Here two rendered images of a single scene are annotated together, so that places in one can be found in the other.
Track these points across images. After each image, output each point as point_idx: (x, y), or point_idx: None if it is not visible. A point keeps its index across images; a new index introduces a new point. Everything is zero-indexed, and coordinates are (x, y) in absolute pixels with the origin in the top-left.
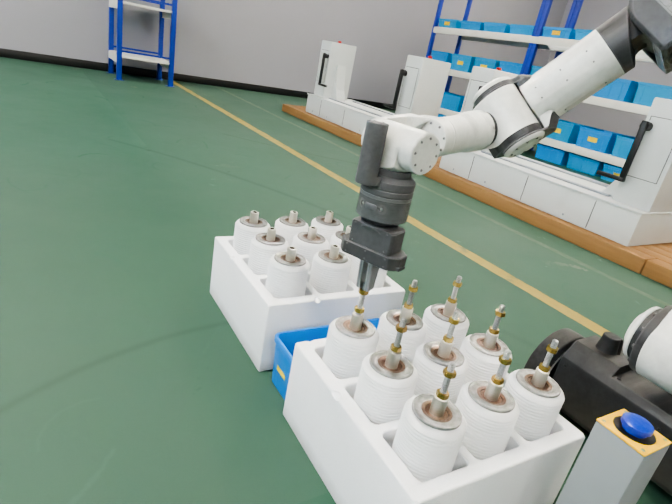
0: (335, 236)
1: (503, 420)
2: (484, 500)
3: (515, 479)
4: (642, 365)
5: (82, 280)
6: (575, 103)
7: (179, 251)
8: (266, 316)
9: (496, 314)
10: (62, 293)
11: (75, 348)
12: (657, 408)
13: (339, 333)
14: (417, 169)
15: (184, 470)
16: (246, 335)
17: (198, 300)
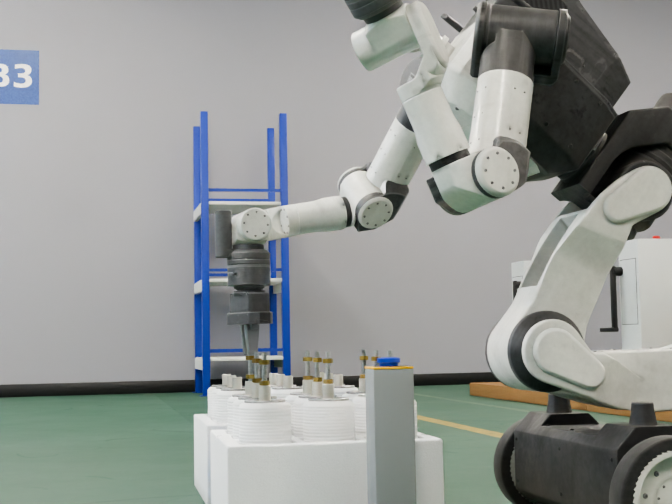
0: None
1: (324, 405)
2: (315, 477)
3: (350, 464)
4: (493, 368)
5: (65, 485)
6: (404, 170)
7: (181, 473)
8: (206, 438)
9: (371, 359)
10: (43, 489)
11: (41, 503)
12: (560, 430)
13: (231, 397)
14: (251, 235)
15: None
16: (203, 483)
17: (178, 488)
